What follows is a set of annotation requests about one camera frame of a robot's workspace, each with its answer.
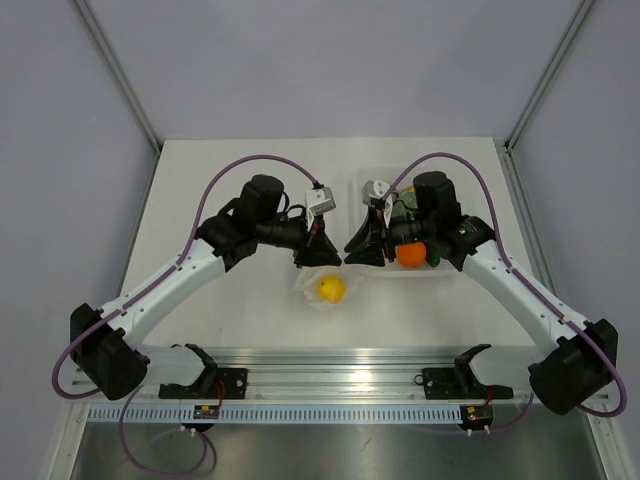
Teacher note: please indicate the white slotted cable duct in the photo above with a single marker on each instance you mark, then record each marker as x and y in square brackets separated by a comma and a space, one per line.
[433, 414]

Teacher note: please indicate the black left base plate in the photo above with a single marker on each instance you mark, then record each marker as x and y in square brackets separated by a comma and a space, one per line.
[213, 383]

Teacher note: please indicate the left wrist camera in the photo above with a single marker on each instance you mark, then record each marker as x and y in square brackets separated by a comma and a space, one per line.
[318, 202]

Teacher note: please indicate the green netted melon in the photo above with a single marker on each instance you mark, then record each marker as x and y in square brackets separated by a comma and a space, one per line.
[404, 206]

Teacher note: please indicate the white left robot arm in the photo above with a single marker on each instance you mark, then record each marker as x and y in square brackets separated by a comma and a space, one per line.
[109, 343]

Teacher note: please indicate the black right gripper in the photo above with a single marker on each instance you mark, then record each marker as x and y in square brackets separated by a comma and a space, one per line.
[370, 241]

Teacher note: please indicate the clear zip top bag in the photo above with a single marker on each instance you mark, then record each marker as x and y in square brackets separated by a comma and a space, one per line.
[305, 284]

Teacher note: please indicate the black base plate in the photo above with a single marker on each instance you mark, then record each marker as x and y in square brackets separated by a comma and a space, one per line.
[213, 383]
[450, 383]

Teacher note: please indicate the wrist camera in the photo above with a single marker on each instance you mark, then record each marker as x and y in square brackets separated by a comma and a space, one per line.
[377, 195]
[318, 202]

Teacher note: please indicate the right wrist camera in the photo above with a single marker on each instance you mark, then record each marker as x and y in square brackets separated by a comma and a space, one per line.
[377, 195]

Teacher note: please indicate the aluminium frame post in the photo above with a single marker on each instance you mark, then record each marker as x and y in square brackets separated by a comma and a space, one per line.
[550, 72]
[98, 36]

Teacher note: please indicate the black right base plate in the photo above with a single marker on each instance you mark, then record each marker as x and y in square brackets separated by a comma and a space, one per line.
[450, 383]

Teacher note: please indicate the left aluminium frame post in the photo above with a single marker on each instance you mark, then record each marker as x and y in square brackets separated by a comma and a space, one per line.
[98, 36]

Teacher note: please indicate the orange fruit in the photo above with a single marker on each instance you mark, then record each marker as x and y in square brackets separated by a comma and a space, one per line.
[412, 255]

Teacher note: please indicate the aluminium front rail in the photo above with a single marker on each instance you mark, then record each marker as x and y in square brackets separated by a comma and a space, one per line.
[334, 375]

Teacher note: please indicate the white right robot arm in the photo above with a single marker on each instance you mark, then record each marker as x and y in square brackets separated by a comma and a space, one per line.
[574, 358]

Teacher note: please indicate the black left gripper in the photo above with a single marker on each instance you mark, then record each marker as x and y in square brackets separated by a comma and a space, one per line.
[319, 251]

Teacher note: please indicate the white perforated plastic basket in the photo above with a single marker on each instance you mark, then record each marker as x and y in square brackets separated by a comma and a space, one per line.
[356, 217]

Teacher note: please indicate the right aluminium frame post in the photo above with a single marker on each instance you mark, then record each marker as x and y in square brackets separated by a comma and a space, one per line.
[550, 72]

